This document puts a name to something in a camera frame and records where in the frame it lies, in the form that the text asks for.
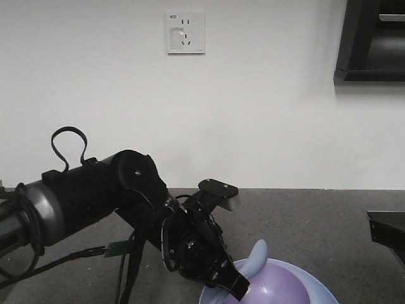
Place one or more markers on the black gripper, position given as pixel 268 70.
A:
pixel 192 245

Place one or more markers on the light blue plastic spoon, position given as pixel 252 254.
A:
pixel 255 261

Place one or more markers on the purple plastic bowl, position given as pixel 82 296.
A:
pixel 274 284

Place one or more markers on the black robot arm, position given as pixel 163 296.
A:
pixel 60 204

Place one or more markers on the light blue plate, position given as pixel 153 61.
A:
pixel 317 292

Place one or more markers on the black range hood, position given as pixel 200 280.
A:
pixel 372 42

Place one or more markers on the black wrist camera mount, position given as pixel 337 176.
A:
pixel 213 193

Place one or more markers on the white wall power socket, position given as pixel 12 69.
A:
pixel 185 32

